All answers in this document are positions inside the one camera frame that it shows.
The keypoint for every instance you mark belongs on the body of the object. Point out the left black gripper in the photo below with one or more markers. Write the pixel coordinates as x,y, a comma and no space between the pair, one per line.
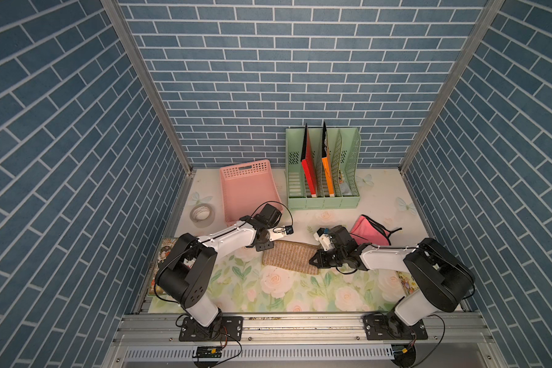
261,246

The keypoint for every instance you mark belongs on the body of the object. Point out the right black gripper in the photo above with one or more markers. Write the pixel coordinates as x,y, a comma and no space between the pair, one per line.
320,262

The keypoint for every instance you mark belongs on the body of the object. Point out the brown striped dishcloth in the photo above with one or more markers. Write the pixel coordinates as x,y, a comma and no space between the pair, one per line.
291,256

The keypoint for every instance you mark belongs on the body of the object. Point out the pink and grey dishcloth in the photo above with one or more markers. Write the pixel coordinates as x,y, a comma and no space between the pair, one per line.
367,230

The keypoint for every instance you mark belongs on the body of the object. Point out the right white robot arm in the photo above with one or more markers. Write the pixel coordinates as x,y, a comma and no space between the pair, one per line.
442,280

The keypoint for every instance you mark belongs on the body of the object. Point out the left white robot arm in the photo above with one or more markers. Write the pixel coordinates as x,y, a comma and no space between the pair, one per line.
185,274

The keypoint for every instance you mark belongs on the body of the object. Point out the pink plastic basket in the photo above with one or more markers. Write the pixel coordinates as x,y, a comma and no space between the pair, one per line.
245,186

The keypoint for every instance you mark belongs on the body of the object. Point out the clear tape roll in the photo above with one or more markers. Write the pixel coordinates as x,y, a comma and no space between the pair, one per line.
202,215

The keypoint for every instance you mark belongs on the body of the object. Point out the right illustrated picture book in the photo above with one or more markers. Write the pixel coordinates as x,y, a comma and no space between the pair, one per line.
408,283

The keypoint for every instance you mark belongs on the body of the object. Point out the illustrated picture book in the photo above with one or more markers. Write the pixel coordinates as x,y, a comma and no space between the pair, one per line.
408,283
165,248

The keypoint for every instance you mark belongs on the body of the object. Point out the red folder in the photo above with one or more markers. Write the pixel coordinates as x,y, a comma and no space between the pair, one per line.
308,164

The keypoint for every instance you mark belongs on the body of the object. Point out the left illustrated picture book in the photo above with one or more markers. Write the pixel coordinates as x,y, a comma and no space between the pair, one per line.
165,248

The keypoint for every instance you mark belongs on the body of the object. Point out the orange folder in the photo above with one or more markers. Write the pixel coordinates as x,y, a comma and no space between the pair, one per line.
326,162

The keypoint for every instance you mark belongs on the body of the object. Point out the green file organizer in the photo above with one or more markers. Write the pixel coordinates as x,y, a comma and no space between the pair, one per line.
344,145

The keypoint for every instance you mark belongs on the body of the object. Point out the small black circuit board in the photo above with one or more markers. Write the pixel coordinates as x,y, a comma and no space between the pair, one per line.
208,353

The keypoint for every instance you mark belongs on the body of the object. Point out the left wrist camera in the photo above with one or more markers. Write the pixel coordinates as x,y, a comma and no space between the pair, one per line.
280,232

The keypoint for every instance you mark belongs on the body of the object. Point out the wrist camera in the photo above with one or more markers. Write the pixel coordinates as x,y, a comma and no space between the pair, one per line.
322,235
280,232

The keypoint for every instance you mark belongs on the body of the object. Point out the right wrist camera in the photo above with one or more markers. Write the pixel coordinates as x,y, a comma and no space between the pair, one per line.
322,235

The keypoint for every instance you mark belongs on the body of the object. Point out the aluminium mounting rail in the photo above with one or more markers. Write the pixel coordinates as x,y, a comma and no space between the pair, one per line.
303,328

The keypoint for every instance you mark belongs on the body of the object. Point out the white slotted cable duct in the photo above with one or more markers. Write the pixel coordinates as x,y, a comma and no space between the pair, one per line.
187,354

